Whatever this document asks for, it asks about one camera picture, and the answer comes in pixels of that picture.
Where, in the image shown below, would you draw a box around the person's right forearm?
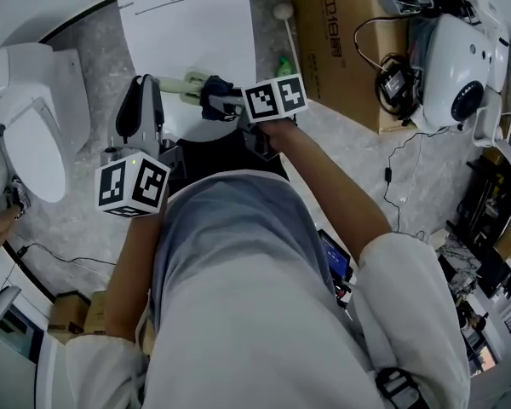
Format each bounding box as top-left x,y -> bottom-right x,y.
259,116 -> 393,264

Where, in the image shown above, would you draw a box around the white one-piece tank toilet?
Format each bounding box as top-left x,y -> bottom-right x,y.
0,43 -> 91,204

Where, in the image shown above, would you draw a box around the person's left forearm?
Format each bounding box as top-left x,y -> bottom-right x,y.
104,200 -> 168,341

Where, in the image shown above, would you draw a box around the person's white jacket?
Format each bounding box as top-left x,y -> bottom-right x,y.
63,230 -> 473,409

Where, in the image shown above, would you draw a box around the person's black trousers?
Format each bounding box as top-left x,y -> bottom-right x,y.
169,136 -> 290,196

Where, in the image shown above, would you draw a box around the white flat-lid smart toilet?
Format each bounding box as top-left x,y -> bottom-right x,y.
114,0 -> 256,144

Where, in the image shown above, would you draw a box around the pale green scrub brush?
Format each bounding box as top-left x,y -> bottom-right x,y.
155,70 -> 210,107

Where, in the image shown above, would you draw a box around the thin black floor cable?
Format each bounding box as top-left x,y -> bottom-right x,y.
16,243 -> 117,268

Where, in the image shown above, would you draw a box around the black power cable with adapter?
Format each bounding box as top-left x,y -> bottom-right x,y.
382,128 -> 451,238

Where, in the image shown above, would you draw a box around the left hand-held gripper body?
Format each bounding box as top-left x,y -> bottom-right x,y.
94,135 -> 187,218

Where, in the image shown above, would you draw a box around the white handheld device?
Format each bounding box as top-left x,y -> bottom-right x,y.
0,285 -> 23,327

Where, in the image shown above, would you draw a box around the tan looped cable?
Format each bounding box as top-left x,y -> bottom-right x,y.
353,14 -> 410,70

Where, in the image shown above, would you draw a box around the green cleaner bottle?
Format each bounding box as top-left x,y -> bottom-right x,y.
277,55 -> 296,78

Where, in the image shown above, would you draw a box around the dark blue knitted cloth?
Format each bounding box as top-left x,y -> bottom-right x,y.
198,74 -> 236,122

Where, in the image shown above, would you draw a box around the person's grey shirt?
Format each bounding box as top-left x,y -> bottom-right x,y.
142,171 -> 380,409

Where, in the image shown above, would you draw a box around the small cardboard box dark patch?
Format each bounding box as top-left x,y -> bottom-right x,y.
46,291 -> 90,336

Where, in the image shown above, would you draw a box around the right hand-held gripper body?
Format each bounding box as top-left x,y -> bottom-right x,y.
236,72 -> 309,162

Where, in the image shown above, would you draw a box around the black recorder with screen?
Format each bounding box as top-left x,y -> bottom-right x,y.
317,228 -> 353,283

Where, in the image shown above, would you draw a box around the white armrest frame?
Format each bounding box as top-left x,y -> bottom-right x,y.
472,87 -> 511,178

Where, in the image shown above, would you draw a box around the white ball-tipped stick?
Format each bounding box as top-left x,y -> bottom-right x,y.
272,3 -> 302,76

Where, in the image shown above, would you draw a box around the white dome device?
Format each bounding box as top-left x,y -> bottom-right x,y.
411,13 -> 511,130

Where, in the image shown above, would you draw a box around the black adapter with cables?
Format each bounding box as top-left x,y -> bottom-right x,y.
376,60 -> 422,121

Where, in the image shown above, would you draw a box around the black metal rack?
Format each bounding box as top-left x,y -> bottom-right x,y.
446,159 -> 511,302

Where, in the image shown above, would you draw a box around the large brown cardboard box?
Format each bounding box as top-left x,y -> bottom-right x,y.
287,0 -> 422,135

